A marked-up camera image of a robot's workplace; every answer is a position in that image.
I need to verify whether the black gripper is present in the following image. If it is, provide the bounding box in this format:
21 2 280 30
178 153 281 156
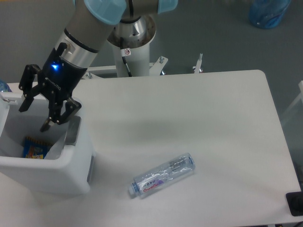
18 49 87 132

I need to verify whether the clear plastic wrapper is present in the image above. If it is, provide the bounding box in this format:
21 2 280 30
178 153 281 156
45 134 65 160

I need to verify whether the clear plastic water bottle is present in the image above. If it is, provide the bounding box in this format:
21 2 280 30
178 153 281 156
128 153 196 198

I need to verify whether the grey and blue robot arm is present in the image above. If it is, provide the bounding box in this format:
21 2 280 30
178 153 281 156
19 0 178 132

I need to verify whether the white trash can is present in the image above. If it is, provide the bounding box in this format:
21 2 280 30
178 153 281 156
0 92 95 194

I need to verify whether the blue bottle at left edge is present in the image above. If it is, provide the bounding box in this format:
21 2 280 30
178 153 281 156
0 79 12 92

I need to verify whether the blue snack packet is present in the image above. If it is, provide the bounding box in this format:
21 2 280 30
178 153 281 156
22 136 53 159

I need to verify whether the black device at table edge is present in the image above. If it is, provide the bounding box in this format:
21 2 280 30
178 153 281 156
286 192 303 217

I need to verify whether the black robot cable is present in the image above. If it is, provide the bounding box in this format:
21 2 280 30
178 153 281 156
119 37 133 78

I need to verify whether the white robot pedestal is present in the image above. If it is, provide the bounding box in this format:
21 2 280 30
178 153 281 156
82 15 168 79

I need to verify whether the white frame at right edge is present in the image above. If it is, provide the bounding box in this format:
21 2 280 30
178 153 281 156
281 81 303 126

